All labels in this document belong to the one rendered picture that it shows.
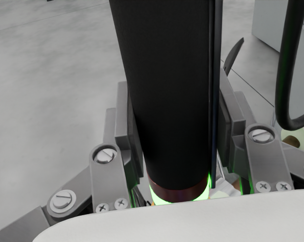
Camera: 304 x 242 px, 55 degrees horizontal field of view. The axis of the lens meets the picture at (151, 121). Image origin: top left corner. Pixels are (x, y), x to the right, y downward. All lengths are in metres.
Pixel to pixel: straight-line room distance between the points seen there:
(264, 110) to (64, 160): 1.65
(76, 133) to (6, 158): 0.58
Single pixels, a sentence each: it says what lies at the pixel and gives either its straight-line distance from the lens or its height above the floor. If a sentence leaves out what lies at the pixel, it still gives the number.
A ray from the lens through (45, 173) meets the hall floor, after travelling 2.36.
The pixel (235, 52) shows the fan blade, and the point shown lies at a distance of 0.47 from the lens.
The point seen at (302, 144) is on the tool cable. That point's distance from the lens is 0.29.
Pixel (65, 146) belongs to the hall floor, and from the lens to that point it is 2.48.
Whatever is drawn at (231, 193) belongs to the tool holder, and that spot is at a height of 1.45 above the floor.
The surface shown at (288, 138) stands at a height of 1.45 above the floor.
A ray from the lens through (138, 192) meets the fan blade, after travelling 0.61.
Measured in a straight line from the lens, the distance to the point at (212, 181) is 0.16.
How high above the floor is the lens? 1.65
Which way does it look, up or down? 42 degrees down
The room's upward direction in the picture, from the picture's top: 10 degrees counter-clockwise
